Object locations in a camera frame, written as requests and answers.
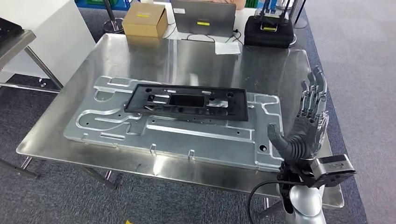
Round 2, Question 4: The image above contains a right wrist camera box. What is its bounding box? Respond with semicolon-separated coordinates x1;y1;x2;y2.
309;154;357;189

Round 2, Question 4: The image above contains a chrome stanchion post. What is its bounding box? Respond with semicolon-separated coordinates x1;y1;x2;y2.
102;0;125;34

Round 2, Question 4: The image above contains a black stanchion post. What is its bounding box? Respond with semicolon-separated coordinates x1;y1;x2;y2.
289;0;308;30

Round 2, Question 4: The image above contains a machined aluminium fixture plate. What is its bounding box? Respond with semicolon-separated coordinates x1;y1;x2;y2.
63;76;283;173

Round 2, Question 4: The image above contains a stainless steel workbench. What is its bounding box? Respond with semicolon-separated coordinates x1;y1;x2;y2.
16;33;345;217

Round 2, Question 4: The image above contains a black equipment case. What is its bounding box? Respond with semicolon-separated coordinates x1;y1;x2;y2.
243;14;295;49

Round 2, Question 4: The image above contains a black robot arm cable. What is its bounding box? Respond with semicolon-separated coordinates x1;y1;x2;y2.
247;181;310;224

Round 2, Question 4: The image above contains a brown cardboard box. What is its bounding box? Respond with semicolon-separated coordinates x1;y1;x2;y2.
121;2;169;39

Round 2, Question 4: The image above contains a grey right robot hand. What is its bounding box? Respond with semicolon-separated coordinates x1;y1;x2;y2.
267;65;329;161

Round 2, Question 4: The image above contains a black plastic panel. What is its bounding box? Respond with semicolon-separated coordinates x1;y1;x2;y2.
0;17;24;47

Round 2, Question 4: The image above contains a grey laptop with yellow sticker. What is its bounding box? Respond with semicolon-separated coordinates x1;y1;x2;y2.
171;0;237;38

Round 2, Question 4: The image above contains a black plastic plate frame part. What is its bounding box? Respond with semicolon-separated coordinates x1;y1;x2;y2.
123;83;250;122

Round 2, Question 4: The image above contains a white paper sheet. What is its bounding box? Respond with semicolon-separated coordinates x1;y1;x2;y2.
214;41;241;56

